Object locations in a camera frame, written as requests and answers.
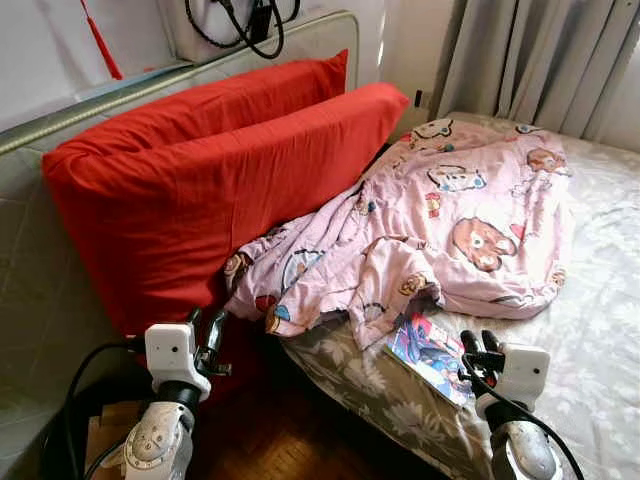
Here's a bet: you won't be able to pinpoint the colourful comic book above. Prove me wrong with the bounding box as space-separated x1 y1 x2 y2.
385 312 479 409

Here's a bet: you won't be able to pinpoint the long red pillow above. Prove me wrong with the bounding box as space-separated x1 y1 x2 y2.
95 48 351 136
40 80 411 336

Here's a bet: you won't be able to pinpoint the brown cardboard box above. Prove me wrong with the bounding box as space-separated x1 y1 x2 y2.
85 400 141 480

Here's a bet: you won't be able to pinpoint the pink cartoon print blanket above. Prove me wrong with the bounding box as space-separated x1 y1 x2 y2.
222 115 576 351

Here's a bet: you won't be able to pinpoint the grey curtain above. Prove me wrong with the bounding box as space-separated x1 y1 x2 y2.
430 0 640 151

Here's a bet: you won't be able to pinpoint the red tassel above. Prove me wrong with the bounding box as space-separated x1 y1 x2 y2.
78 0 125 81

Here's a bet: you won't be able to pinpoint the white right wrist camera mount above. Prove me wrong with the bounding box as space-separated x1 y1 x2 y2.
497 343 553 413

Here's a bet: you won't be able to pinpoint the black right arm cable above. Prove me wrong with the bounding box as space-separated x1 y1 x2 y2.
460 360 586 480

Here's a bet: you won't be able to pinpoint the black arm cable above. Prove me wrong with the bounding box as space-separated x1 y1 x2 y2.
62 338 151 480
460 360 586 480

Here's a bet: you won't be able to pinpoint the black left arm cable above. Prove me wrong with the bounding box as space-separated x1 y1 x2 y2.
62 338 151 480

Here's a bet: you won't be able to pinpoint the white handbag black handles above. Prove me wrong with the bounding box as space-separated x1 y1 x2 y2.
160 0 301 63

